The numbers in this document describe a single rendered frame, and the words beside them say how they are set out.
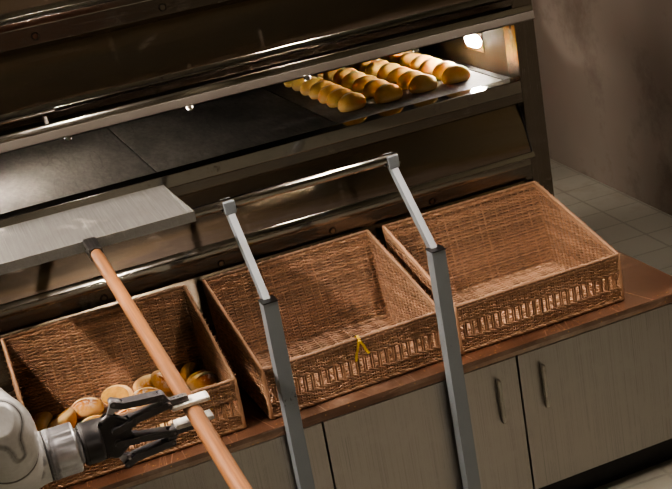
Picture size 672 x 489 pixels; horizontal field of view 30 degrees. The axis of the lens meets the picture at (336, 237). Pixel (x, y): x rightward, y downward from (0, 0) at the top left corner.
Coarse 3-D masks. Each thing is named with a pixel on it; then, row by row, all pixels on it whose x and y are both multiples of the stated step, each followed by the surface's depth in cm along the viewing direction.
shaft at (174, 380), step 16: (96, 256) 299; (112, 272) 288; (112, 288) 280; (128, 304) 268; (144, 320) 260; (144, 336) 252; (160, 352) 244; (160, 368) 239; (176, 368) 238; (176, 384) 230; (192, 416) 218; (208, 432) 211; (208, 448) 208; (224, 448) 206; (224, 464) 201; (240, 480) 196
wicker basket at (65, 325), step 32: (64, 320) 360; (96, 320) 363; (128, 320) 365; (160, 320) 368; (192, 320) 371; (64, 352) 360; (96, 352) 363; (128, 352) 365; (192, 352) 371; (32, 384) 358; (64, 384) 361; (96, 384) 363; (128, 384) 366; (224, 384) 332; (160, 416) 351; (224, 416) 334; (128, 448) 327; (64, 480) 323
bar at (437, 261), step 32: (384, 160) 346; (256, 192) 335; (288, 192) 339; (416, 224) 341; (256, 288) 325; (448, 288) 338; (448, 320) 340; (448, 352) 343; (288, 384) 327; (448, 384) 349; (288, 416) 330
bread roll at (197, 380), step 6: (198, 372) 352; (204, 372) 352; (210, 372) 354; (192, 378) 350; (198, 378) 350; (204, 378) 351; (210, 378) 352; (216, 378) 355; (192, 384) 350; (198, 384) 350; (204, 384) 351; (210, 384) 352; (192, 390) 351
